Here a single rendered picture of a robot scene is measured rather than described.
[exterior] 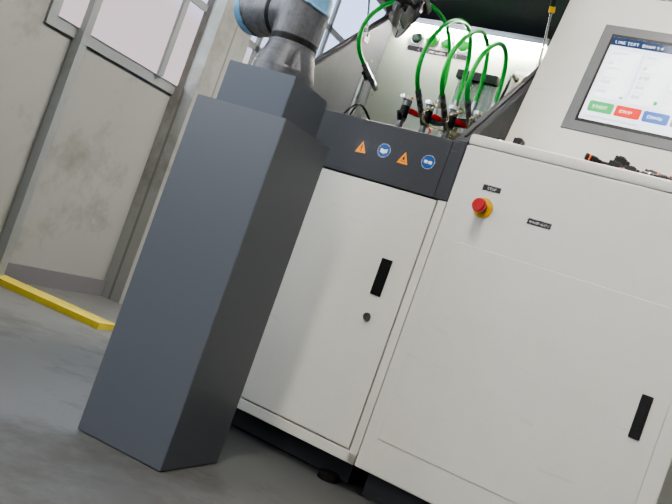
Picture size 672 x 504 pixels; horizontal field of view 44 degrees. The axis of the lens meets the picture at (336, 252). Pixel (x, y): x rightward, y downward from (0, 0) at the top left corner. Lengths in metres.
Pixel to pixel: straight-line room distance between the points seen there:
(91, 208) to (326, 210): 1.99
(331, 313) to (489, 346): 0.45
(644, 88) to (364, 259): 0.89
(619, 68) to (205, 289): 1.32
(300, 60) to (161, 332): 0.68
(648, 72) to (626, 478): 1.10
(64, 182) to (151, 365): 2.16
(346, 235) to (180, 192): 0.57
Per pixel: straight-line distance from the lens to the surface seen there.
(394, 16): 2.47
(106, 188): 4.16
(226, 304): 1.82
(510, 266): 2.09
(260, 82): 1.90
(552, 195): 2.10
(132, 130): 4.19
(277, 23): 1.98
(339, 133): 2.37
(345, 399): 2.22
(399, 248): 2.20
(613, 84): 2.46
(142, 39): 4.10
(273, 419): 2.33
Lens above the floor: 0.54
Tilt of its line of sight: 1 degrees up
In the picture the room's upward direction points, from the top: 20 degrees clockwise
